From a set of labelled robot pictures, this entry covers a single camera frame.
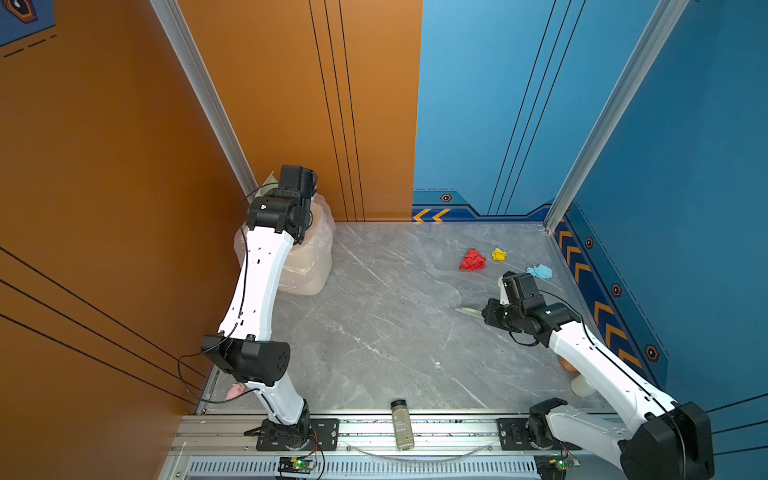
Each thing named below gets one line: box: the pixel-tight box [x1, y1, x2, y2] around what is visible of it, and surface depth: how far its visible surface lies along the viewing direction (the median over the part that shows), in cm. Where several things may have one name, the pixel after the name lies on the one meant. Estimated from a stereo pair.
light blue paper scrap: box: [526, 263, 553, 279], surface depth 107 cm
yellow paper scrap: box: [491, 248, 508, 261], surface depth 111 cm
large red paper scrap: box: [459, 248, 487, 272], surface depth 108 cm
